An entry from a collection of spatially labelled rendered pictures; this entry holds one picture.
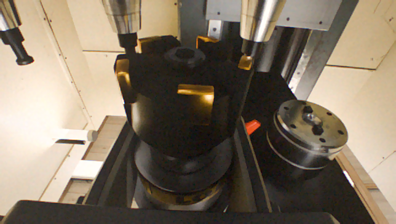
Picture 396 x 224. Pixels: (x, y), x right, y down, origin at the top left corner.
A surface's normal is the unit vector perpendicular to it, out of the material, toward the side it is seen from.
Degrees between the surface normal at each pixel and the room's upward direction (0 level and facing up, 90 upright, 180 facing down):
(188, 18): 90
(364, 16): 90
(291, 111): 180
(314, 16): 90
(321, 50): 90
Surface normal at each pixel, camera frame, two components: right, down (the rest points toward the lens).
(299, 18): -0.01, 0.64
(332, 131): 0.06, -0.75
